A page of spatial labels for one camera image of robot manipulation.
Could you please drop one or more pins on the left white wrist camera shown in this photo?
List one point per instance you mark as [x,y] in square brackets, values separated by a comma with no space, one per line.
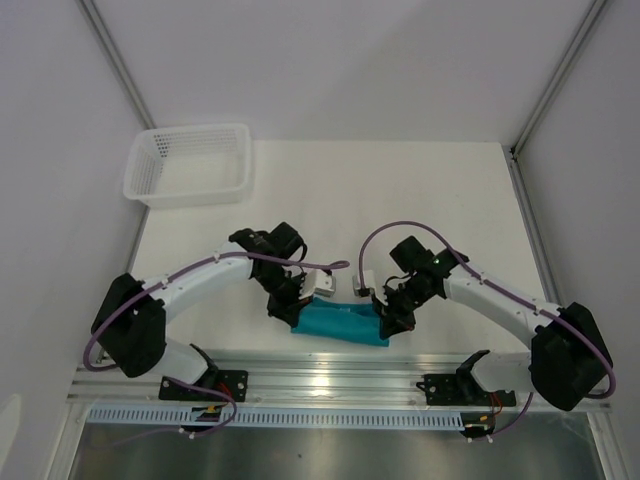
[318,283]

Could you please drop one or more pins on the left aluminium frame post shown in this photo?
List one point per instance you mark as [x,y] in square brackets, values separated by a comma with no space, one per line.
[116,62]

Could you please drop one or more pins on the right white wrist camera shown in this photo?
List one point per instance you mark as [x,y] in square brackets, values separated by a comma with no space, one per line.
[364,284]

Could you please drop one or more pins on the aluminium frame post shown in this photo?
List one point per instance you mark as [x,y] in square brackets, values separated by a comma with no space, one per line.
[571,53]
[116,62]

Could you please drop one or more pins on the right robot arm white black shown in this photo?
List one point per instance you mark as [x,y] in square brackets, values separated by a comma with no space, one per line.
[566,355]

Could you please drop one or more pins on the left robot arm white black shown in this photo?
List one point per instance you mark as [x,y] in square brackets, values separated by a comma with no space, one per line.
[131,324]

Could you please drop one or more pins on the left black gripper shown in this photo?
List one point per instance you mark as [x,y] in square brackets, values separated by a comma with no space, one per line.
[288,310]

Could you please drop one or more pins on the white perforated plastic basket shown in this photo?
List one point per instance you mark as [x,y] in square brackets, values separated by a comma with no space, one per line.
[190,166]

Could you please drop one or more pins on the right aluminium side rail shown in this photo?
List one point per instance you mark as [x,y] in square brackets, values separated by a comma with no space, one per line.
[541,258]

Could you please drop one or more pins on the white slotted cable duct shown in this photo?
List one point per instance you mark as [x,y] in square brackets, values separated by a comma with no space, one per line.
[277,417]

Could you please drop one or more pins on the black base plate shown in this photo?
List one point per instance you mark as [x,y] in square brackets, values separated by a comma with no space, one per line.
[454,390]
[232,383]

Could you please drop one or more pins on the right aluminium frame post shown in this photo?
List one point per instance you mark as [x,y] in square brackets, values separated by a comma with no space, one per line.
[571,53]

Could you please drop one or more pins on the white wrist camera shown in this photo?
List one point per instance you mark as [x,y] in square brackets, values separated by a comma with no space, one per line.
[364,284]
[318,283]

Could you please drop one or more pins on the aluminium mounting rail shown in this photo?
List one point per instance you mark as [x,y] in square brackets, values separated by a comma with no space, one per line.
[290,379]

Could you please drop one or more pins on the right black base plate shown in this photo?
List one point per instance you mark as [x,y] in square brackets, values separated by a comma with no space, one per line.
[454,390]

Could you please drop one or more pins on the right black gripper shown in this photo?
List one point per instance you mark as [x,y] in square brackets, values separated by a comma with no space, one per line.
[392,320]

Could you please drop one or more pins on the teal t shirt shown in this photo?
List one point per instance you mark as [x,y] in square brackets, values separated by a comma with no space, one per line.
[351,322]

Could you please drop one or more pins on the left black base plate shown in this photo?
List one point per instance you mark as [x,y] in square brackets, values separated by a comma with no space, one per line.
[232,383]

